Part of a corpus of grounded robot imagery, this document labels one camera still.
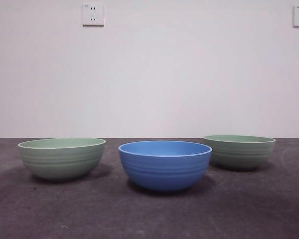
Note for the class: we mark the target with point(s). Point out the blue ribbed bowl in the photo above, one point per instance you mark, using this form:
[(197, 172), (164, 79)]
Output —
[(164, 171)]

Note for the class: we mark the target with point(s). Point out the green ribbed bowl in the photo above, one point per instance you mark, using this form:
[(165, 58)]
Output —
[(244, 154), (62, 161)]

